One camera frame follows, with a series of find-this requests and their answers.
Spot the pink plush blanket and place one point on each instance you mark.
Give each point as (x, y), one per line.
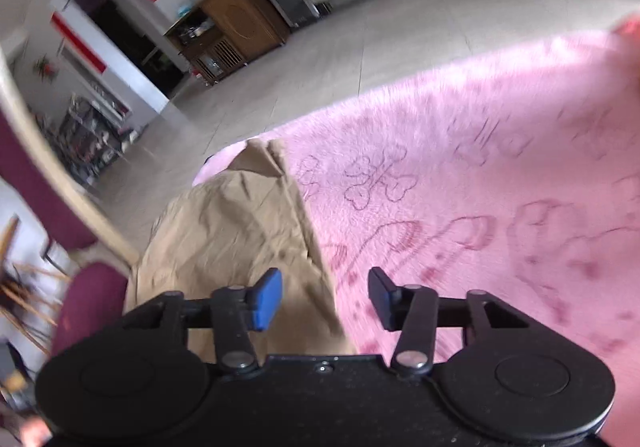
(515, 172)

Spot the maroon chair with gold frame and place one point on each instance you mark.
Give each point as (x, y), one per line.
(97, 291)

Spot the wooden cabinet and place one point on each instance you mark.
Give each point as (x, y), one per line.
(218, 37)

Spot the khaki jacket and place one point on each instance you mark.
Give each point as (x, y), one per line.
(230, 230)

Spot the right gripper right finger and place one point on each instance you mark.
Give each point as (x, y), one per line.
(495, 368)

